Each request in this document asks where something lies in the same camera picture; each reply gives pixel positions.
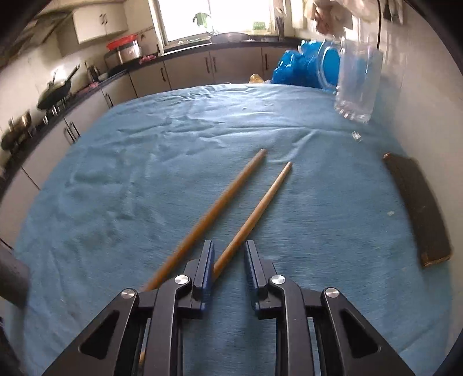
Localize black kitchen countertop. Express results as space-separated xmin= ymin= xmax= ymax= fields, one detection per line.
xmin=0 ymin=34 xmax=308 ymax=189

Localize dark brown wooden chopstick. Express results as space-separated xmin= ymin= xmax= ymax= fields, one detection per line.
xmin=213 ymin=161 xmax=293 ymax=277

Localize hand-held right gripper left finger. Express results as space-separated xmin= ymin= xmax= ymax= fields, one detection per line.
xmin=41 ymin=239 xmax=216 ymax=376

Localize dark frying pan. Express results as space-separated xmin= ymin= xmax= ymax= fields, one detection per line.
xmin=210 ymin=32 xmax=252 ymax=44

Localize range hood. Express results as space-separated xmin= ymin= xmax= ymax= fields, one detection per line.
xmin=0 ymin=11 xmax=73 ymax=69

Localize beige wall cabinets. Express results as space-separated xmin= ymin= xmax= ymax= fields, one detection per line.
xmin=58 ymin=0 xmax=129 ymax=56

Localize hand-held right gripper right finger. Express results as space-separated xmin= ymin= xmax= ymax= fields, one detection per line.
xmin=243 ymin=239 xmax=416 ymax=376

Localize black wok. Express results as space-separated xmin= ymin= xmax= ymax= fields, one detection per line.
xmin=36 ymin=64 xmax=81 ymax=111

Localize kitchen window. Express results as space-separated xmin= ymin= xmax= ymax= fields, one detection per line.
xmin=148 ymin=0 xmax=286 ymax=49

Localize clear glass pitcher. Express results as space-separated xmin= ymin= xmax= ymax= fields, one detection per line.
xmin=318 ymin=34 xmax=384 ymax=124

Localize dark cooking pot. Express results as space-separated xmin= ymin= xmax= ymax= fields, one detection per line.
xmin=0 ymin=112 xmax=33 ymax=150

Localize steel pot with red lid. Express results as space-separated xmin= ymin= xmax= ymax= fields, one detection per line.
xmin=106 ymin=34 xmax=142 ymax=67

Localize pale hanging cloth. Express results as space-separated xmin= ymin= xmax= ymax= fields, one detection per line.
xmin=304 ymin=0 xmax=377 ymax=35

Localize grey base cabinets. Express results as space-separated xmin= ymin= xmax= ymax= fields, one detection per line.
xmin=0 ymin=45 xmax=304 ymax=250

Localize blue plastic bag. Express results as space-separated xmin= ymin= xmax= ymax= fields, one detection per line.
xmin=271 ymin=40 xmax=342 ymax=91

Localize blue tablecloth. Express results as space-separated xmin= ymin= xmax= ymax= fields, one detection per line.
xmin=12 ymin=82 xmax=454 ymax=376

